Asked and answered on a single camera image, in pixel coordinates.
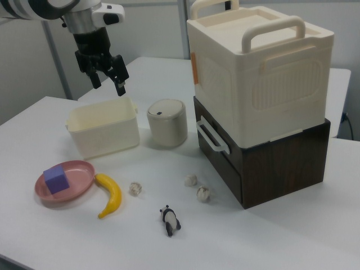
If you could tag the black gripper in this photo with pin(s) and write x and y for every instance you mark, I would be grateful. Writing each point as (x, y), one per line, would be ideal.
(92, 47)

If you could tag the purple foam cube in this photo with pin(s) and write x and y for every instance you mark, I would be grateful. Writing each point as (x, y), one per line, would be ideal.
(57, 180)

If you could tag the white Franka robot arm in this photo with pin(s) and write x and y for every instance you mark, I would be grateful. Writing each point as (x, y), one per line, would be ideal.
(81, 19)

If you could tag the pink round plate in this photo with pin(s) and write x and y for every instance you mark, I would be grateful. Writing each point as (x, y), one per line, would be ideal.
(78, 180)

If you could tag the cream open plastic bin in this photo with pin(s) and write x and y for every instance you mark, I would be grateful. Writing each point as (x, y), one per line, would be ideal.
(107, 135)

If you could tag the small beige lidded trash can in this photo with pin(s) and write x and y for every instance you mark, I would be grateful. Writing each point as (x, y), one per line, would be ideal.
(167, 126)

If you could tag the orange tag strip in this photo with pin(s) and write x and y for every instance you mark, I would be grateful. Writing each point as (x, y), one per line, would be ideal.
(195, 69)

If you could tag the crumpled white paper ball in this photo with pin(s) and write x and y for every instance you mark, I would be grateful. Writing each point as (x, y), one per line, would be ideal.
(203, 194)
(135, 189)
(191, 180)

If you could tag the yellow banana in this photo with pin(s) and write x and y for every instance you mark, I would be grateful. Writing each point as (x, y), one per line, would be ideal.
(113, 194)

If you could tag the small panda figurine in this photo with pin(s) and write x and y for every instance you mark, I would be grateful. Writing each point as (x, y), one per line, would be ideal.
(170, 219)

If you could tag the large cream storage box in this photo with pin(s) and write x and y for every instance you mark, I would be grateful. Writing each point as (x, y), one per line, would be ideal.
(267, 92)

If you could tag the dark wood drawer box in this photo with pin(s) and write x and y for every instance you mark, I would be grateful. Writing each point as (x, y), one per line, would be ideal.
(275, 168)

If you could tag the grey metal frame post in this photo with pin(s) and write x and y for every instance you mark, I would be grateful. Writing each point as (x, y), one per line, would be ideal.
(60, 64)
(184, 31)

